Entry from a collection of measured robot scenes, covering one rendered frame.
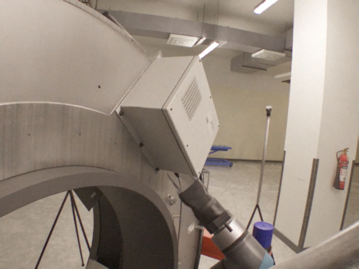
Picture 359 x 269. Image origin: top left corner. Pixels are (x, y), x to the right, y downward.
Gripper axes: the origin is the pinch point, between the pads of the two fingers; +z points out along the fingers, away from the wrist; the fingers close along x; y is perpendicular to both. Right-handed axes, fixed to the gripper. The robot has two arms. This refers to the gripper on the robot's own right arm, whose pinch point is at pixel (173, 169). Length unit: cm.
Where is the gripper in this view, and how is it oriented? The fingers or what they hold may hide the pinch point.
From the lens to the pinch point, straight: 68.8
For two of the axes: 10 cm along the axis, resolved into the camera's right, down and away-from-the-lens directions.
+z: -6.3, -7.0, 3.4
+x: 7.7, -5.9, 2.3
